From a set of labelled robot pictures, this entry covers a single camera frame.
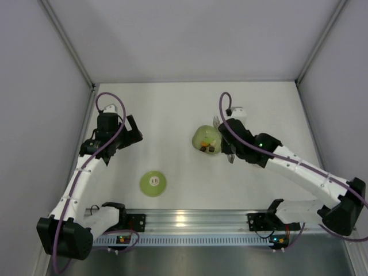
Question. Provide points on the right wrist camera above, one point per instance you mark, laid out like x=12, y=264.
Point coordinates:
x=236, y=112

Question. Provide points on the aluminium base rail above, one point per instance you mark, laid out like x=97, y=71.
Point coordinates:
x=192, y=222

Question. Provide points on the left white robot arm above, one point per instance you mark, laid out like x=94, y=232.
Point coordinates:
x=67, y=232

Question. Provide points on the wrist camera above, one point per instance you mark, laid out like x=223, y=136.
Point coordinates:
x=112, y=108
x=236, y=112

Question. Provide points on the green round lid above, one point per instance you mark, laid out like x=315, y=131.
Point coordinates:
x=153, y=183

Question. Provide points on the metal tongs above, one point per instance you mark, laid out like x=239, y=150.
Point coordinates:
x=216, y=124

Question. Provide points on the slotted cable duct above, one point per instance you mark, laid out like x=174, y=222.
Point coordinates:
x=181, y=240

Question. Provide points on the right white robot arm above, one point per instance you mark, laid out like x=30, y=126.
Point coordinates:
x=337, y=202

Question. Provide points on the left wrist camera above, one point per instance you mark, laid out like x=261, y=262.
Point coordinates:
x=112, y=108

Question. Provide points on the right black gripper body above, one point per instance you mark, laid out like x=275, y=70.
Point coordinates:
x=225, y=140

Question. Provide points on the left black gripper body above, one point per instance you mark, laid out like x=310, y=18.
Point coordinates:
x=128, y=135

